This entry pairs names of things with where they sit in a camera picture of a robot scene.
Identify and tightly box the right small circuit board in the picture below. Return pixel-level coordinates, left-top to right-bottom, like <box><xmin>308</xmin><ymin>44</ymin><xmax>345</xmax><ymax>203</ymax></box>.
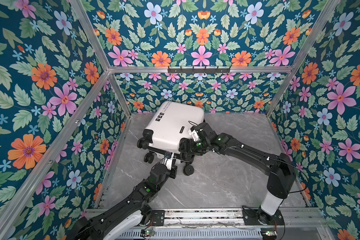
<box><xmin>261</xmin><ymin>230</ymin><xmax>278</xmax><ymax>240</ymax></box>

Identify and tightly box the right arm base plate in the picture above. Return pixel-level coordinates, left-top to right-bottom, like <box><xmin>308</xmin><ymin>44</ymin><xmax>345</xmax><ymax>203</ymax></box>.
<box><xmin>242</xmin><ymin>205</ymin><xmax>285</xmax><ymax>226</ymax></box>

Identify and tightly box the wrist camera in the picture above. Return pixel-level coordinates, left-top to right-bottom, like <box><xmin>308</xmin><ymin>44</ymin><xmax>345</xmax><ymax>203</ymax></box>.
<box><xmin>163</xmin><ymin>151</ymin><xmax>175</xmax><ymax>171</ymax></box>
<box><xmin>188</xmin><ymin>126</ymin><xmax>202</xmax><ymax>142</ymax></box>

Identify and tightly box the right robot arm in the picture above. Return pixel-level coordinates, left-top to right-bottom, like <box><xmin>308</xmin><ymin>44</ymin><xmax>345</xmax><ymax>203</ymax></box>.
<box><xmin>179</xmin><ymin>122</ymin><xmax>296</xmax><ymax>225</ymax></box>

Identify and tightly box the black wall hook rack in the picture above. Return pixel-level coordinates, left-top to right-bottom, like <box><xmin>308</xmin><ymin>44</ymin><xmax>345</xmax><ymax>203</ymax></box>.
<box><xmin>167</xmin><ymin>66</ymin><xmax>231</xmax><ymax>74</ymax></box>

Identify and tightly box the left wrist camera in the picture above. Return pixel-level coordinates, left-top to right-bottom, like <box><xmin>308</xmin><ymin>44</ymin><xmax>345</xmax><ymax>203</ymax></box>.
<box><xmin>163</xmin><ymin>151</ymin><xmax>175</xmax><ymax>171</ymax></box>

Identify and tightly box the white slotted cable duct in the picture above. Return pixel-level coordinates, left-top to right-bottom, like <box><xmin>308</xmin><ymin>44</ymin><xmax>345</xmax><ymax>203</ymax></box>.
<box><xmin>117</xmin><ymin>229</ymin><xmax>263</xmax><ymax>240</ymax></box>

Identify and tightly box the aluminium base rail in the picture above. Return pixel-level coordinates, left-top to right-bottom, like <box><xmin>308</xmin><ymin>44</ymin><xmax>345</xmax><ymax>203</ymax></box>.
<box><xmin>157</xmin><ymin>207</ymin><xmax>328</xmax><ymax>230</ymax></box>

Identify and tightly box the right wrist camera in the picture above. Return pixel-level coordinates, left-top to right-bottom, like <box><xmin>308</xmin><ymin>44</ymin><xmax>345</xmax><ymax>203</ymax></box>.
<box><xmin>188</xmin><ymin>126</ymin><xmax>202</xmax><ymax>142</ymax></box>

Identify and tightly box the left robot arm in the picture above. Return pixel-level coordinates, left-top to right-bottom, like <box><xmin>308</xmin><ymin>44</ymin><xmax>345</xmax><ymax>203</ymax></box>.
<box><xmin>66</xmin><ymin>158</ymin><xmax>178</xmax><ymax>240</ymax></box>

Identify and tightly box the small circuit board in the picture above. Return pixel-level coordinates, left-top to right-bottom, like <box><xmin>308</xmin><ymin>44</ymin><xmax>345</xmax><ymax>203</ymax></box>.
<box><xmin>140</xmin><ymin>230</ymin><xmax>156</xmax><ymax>238</ymax></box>
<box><xmin>261</xmin><ymin>230</ymin><xmax>278</xmax><ymax>240</ymax></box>

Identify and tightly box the left small circuit board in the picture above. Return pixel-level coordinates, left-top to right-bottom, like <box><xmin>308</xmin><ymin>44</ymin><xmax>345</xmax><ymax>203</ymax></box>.
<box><xmin>140</xmin><ymin>230</ymin><xmax>156</xmax><ymax>238</ymax></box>

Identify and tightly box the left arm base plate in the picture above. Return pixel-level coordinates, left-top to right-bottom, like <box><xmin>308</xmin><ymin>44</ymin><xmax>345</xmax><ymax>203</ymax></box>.
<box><xmin>144</xmin><ymin>210</ymin><xmax>166</xmax><ymax>227</ymax></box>

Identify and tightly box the white hard-shell suitcase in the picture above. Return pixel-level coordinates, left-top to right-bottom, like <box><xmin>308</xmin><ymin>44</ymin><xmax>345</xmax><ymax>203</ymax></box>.
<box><xmin>137</xmin><ymin>101</ymin><xmax>204</xmax><ymax>176</ymax></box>

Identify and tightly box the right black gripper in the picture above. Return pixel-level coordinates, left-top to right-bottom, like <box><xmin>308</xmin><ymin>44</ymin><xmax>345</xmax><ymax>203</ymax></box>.
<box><xmin>177</xmin><ymin>139</ymin><xmax>210</xmax><ymax>155</ymax></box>

